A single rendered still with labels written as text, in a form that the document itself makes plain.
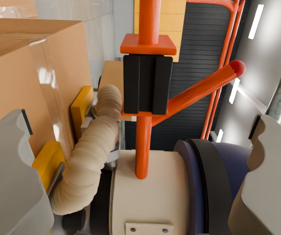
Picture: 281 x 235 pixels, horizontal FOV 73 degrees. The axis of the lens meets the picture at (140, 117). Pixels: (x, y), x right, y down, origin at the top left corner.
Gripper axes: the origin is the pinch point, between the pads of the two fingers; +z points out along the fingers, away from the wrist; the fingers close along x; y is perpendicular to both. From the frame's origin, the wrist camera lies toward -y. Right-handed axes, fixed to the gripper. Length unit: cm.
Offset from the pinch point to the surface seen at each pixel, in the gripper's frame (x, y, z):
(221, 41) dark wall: 432, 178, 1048
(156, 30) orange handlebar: 1.5, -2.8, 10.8
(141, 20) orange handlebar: -0.1, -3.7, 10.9
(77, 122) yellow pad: -11.3, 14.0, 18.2
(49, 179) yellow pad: -10.5, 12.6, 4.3
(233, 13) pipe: 331, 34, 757
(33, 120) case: -12.7, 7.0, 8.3
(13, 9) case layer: -51, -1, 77
